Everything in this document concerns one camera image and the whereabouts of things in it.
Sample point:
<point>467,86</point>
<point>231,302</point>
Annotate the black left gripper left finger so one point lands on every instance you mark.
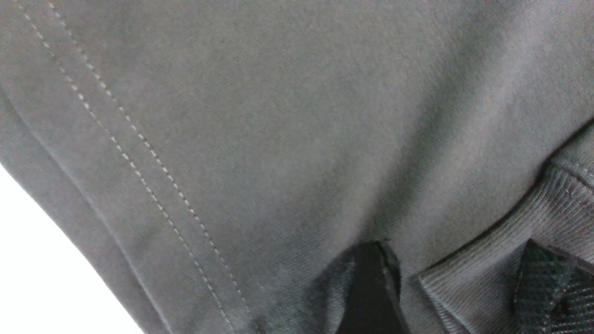
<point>373,302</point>

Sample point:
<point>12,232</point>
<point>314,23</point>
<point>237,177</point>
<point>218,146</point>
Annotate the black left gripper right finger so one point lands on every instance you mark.
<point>554,292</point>

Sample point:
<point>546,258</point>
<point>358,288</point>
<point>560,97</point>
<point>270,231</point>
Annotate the dark gray long-sleeve top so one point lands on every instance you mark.
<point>218,162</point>

